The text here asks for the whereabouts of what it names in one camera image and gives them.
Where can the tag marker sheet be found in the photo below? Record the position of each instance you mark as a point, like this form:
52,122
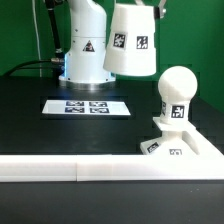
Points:
111,108

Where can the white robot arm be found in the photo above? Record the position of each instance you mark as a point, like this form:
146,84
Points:
100,52

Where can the white lamp base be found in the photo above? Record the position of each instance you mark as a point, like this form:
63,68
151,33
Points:
171,142

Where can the white lamp shade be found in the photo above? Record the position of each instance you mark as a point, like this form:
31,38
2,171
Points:
130,50

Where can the white L-shaped fence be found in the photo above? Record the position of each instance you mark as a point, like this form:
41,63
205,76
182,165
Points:
206,163

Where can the white lamp bulb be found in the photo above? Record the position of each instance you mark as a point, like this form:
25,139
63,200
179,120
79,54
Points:
176,86

